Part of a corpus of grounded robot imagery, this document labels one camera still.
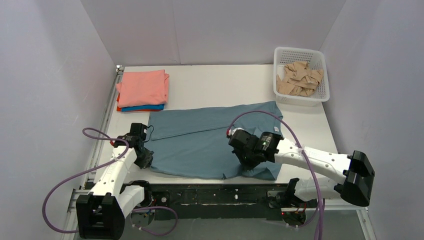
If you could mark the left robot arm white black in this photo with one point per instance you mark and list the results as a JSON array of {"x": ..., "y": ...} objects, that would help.
[{"x": 101, "y": 214}]

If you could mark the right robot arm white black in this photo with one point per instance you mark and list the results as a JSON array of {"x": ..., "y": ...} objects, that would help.
[{"x": 349, "y": 177}]

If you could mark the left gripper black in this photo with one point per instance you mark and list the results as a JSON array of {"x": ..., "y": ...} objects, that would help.
[{"x": 145, "y": 158}]

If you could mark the blue folded t shirt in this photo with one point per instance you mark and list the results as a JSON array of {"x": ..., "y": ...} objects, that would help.
[{"x": 143, "y": 107}]

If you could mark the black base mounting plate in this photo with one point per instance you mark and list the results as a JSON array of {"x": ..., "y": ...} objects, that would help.
[{"x": 226, "y": 201}]

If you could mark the pink folded t shirt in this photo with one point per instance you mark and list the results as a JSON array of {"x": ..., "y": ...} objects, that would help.
[{"x": 143, "y": 88}]

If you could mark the aluminium left side rail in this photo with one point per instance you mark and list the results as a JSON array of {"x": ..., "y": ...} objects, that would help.
[{"x": 94, "y": 158}]

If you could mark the orange folded t shirt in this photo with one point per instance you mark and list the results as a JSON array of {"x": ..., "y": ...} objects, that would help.
[{"x": 132, "y": 110}]

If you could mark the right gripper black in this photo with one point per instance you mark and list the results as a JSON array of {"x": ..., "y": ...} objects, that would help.
[{"x": 241, "y": 153}]

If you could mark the grey-blue t shirt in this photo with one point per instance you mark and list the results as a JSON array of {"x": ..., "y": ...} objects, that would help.
[{"x": 192, "y": 143}]

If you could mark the white plastic basket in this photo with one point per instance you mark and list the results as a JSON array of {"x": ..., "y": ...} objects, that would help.
[{"x": 316, "y": 59}]

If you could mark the aluminium front frame rail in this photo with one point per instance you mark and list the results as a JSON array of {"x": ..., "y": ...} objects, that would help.
[{"x": 331, "y": 205}]

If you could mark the beige crumpled t shirt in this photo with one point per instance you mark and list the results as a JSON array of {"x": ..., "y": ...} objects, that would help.
[{"x": 298, "y": 79}]

